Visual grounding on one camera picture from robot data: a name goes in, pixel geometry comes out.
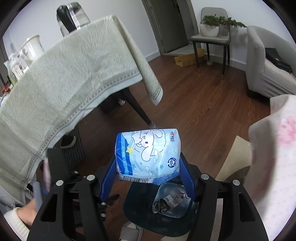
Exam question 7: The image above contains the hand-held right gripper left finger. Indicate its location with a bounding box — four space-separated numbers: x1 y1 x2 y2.
28 158 118 241

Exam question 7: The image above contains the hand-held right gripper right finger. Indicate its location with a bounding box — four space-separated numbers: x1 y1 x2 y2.
179 152 270 241

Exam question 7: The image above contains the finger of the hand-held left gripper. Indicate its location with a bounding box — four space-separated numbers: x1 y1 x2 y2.
32 181 44 210

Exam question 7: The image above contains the black foil packet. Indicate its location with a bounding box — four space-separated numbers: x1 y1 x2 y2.
153 200 172 213

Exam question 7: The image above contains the dark teal waste bin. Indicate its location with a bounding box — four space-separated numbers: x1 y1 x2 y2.
122 181 204 237

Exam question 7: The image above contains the blue tissue packet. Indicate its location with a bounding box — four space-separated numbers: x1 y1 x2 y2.
115 128 181 184

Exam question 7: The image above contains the person's left hand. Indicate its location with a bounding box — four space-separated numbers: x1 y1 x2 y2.
17 198 38 224

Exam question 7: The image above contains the dark ribbed floor mat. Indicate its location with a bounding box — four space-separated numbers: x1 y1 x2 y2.
62 127 88 173

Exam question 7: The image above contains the beige floor mat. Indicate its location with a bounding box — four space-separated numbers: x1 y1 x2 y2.
215 136 252 234

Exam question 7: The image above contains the person's white slipper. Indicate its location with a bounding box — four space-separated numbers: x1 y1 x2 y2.
119 221 144 241

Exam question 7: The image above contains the dark shoe with white sole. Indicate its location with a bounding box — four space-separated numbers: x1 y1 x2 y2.
60 135 77 149

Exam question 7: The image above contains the dark wooden table leg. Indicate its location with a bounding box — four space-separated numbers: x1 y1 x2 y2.
124 89 158 129

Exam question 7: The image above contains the pink printed tablecloth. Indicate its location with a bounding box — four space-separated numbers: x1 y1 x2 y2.
248 94 296 240

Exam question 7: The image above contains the green patterned tablecloth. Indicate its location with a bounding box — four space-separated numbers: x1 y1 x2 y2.
0 14 164 204

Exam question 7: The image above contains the flat cardboard box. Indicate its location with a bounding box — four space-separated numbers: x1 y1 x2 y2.
174 47 205 67

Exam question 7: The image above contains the grey armchair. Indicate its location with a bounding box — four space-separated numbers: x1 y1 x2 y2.
245 25 296 99

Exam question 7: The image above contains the clear plastic bottle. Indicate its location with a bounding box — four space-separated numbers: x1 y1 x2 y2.
3 53 25 84

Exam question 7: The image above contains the grey dining chair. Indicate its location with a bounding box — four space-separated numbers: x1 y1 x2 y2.
191 7 232 80

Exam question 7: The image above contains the plant in white pot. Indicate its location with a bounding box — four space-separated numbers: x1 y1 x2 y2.
199 15 220 37

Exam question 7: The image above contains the white ceramic jug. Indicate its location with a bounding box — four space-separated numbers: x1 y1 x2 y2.
20 34 45 67

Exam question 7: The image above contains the black bag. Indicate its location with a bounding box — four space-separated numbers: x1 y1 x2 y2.
265 47 293 74

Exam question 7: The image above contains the grey door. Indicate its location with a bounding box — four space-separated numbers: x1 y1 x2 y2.
142 0 199 56

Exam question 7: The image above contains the bonsai plant in grey pot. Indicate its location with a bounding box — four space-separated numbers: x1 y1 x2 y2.
218 16 247 36

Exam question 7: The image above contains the glass electric kettle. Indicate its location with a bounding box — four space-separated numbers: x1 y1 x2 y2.
56 2 91 37

